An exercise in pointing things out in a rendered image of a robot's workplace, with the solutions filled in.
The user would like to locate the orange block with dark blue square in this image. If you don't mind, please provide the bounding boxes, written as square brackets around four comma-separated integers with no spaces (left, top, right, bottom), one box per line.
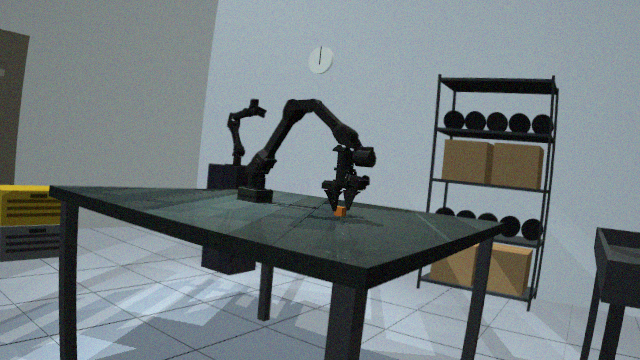
[334,207,347,217]

